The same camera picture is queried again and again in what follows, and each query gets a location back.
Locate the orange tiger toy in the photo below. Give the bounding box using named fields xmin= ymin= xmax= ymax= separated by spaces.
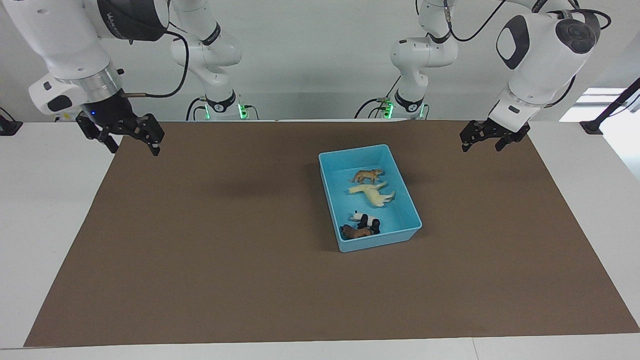
xmin=349 ymin=168 xmax=385 ymax=185

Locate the cream horse toy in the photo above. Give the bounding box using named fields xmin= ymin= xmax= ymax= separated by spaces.
xmin=348 ymin=181 xmax=396 ymax=208

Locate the black white panda toy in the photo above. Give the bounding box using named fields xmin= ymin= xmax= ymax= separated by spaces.
xmin=349 ymin=210 xmax=381 ymax=234

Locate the brown lion toy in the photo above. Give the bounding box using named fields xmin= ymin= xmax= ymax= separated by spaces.
xmin=340 ymin=224 xmax=375 ymax=240

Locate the light blue plastic storage box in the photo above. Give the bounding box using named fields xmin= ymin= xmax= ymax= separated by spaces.
xmin=318 ymin=144 xmax=423 ymax=253

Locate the brown table mat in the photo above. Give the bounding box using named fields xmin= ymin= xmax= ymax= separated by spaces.
xmin=23 ymin=120 xmax=640 ymax=348

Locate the black base cable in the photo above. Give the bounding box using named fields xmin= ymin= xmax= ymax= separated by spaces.
xmin=354 ymin=75 xmax=403 ymax=120
xmin=185 ymin=96 xmax=208 ymax=122

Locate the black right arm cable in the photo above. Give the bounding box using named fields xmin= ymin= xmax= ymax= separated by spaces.
xmin=120 ymin=0 xmax=190 ymax=98

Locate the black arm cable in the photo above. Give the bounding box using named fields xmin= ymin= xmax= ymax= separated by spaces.
xmin=442 ymin=0 xmax=612 ymax=108
xmin=120 ymin=0 xmax=190 ymax=98

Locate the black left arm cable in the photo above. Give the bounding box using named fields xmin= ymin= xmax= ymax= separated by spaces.
xmin=442 ymin=0 xmax=612 ymax=108

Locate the black camera stand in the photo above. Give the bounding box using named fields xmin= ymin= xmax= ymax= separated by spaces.
xmin=0 ymin=107 xmax=23 ymax=137
xmin=580 ymin=77 xmax=640 ymax=135

